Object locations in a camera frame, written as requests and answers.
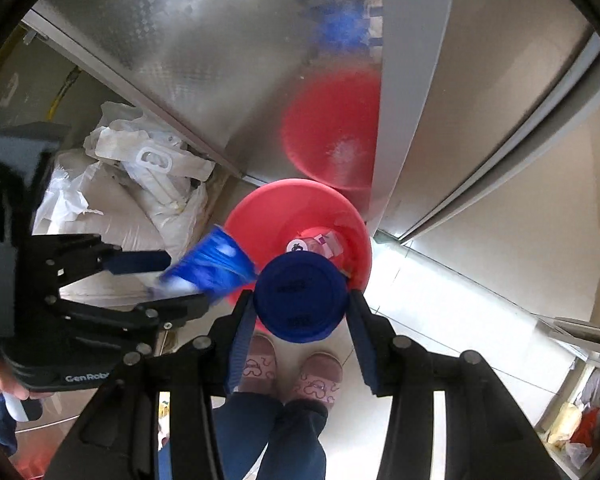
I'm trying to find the right pink slipper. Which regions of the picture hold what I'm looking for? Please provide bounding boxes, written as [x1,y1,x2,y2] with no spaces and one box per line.
[288,352,343,411]

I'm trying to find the red trash bucket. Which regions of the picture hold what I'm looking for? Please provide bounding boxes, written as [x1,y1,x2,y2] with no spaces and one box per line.
[223,179,372,290]

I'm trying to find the left pink slipper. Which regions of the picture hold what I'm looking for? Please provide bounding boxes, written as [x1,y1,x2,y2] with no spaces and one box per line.
[237,334,279,402]

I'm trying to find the person left hand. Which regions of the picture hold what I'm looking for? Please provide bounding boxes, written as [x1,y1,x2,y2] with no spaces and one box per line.
[0,361,53,401]

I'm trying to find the white plastic sack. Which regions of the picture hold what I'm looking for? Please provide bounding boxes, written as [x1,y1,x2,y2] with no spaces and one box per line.
[33,102,215,260]

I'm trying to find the person blue trouser legs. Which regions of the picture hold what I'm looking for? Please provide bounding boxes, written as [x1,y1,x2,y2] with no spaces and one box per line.
[213,392,328,480]

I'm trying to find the pink slipper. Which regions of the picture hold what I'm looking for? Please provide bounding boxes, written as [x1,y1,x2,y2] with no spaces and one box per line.
[237,334,279,402]
[288,352,343,411]

